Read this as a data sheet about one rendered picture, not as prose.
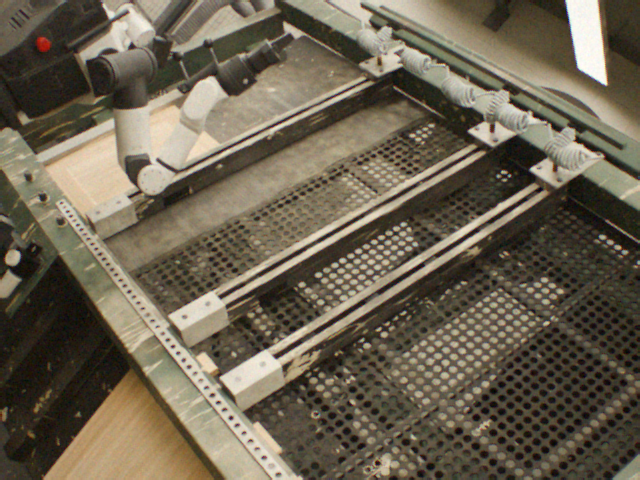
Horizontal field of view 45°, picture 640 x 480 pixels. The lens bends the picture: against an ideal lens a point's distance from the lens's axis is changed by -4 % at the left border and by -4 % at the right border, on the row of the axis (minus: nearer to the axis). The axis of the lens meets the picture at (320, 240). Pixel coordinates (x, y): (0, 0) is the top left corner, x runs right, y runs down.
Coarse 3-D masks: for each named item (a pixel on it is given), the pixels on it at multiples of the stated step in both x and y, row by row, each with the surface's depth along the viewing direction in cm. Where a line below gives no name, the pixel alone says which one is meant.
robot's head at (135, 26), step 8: (128, 8) 210; (128, 16) 209; (136, 16) 209; (120, 24) 208; (128, 24) 209; (136, 24) 207; (144, 24) 208; (120, 32) 207; (128, 32) 208; (136, 32) 207; (144, 32) 207; (152, 32) 210; (136, 40) 208; (144, 40) 211
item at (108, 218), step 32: (384, 32) 247; (384, 64) 255; (320, 96) 251; (352, 96) 251; (384, 96) 260; (256, 128) 241; (288, 128) 242; (192, 160) 232; (224, 160) 233; (128, 192) 224; (192, 192) 232; (96, 224) 216; (128, 224) 223
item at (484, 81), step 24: (384, 24) 333; (432, 48) 315; (456, 72) 310; (480, 72) 299; (504, 72) 293; (552, 96) 279; (552, 120) 275; (600, 144) 262; (624, 168) 258; (456, 216) 275; (216, 264) 235; (216, 288) 240; (216, 336) 252
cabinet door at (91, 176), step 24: (168, 120) 258; (96, 144) 252; (216, 144) 246; (48, 168) 245; (72, 168) 244; (96, 168) 243; (120, 168) 242; (72, 192) 235; (96, 192) 234; (120, 192) 233
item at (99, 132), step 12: (168, 96) 265; (180, 96) 265; (156, 108) 261; (84, 132) 254; (96, 132) 253; (108, 132) 254; (60, 144) 250; (72, 144) 250; (84, 144) 251; (36, 156) 247; (48, 156) 246; (60, 156) 248
